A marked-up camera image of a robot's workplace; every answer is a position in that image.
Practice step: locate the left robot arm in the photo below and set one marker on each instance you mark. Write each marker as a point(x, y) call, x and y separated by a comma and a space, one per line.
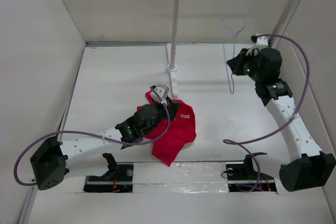
point(53, 161)

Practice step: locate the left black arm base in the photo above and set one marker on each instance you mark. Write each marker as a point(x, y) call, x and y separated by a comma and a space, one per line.
point(117, 179)

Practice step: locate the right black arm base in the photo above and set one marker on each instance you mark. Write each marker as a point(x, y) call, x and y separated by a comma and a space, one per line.
point(243, 177)

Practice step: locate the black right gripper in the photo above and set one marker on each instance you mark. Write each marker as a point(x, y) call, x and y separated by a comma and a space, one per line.
point(235, 65)

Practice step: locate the blue wire hanger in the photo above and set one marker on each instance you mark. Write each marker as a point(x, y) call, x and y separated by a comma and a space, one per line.
point(225, 26)

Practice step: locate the red t shirt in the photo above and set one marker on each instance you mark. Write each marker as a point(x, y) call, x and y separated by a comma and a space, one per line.
point(182, 131)

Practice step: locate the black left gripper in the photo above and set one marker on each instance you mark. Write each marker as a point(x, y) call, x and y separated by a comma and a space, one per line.
point(173, 106)

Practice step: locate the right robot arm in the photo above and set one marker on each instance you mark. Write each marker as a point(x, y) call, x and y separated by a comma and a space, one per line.
point(309, 165)

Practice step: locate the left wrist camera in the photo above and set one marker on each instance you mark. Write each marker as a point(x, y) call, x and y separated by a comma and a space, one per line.
point(159, 93)

